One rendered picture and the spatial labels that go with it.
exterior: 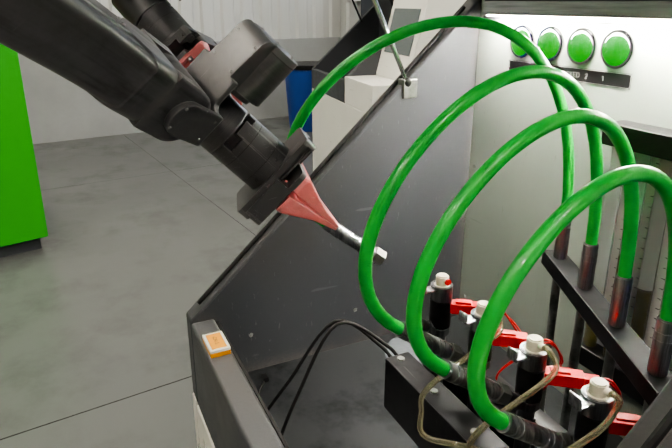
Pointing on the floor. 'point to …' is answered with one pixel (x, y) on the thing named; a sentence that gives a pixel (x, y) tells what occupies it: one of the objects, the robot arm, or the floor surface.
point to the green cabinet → (17, 166)
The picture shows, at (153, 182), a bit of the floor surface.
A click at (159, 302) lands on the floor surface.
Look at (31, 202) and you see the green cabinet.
